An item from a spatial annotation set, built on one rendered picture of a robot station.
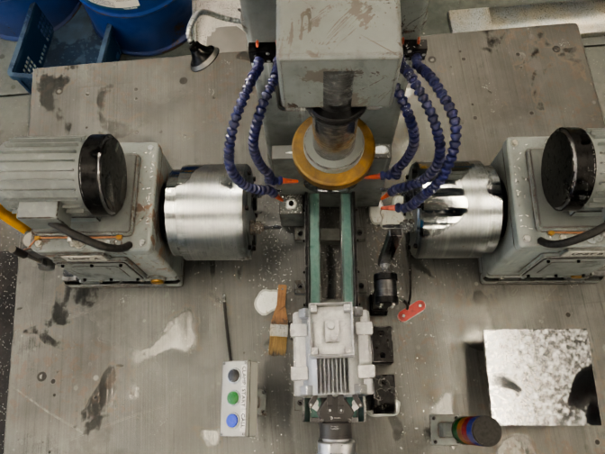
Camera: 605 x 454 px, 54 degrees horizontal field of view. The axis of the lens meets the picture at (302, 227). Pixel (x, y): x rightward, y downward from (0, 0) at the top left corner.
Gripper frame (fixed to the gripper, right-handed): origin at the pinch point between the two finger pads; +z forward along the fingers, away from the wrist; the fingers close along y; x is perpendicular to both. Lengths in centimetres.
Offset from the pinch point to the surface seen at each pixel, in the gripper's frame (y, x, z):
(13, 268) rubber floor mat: 137, 111, 33
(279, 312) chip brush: 14.8, 28.0, 9.8
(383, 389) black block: -13.2, 20.0, -11.0
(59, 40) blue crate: 132, 127, 151
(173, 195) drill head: 39, -3, 36
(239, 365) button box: 22.5, -0.3, -3.9
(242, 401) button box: 21.3, -2.0, -11.9
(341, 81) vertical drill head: 0, -53, 42
